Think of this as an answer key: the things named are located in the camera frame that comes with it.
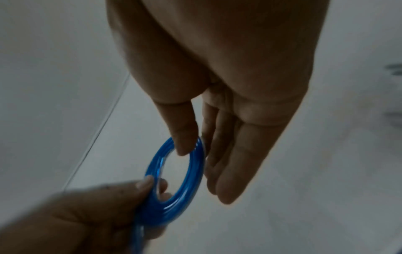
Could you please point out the person's left hand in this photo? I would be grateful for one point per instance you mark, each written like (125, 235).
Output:
(69, 218)

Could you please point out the person's right hand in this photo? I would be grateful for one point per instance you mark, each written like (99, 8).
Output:
(235, 62)

